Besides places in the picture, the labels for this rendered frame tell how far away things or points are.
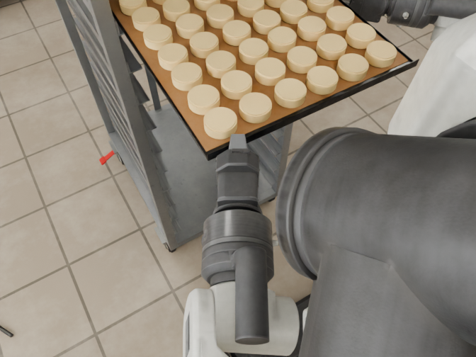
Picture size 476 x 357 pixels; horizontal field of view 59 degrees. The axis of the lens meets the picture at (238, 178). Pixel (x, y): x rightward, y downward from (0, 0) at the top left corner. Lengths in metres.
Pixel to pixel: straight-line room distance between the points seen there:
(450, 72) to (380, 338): 0.18
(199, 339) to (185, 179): 1.27
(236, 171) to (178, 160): 1.20
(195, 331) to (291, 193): 0.25
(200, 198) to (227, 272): 1.14
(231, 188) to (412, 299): 0.36
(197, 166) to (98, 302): 0.63
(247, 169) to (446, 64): 0.29
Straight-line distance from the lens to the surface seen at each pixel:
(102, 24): 0.81
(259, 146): 1.54
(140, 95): 0.97
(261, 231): 0.50
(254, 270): 0.45
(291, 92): 0.67
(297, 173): 0.23
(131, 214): 1.80
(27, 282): 1.80
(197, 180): 1.66
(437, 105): 0.32
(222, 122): 0.62
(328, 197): 0.21
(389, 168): 0.20
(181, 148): 1.76
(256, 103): 0.65
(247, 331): 0.43
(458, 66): 0.30
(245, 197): 0.52
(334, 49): 0.75
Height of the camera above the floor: 1.53
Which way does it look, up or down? 56 degrees down
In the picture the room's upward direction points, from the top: straight up
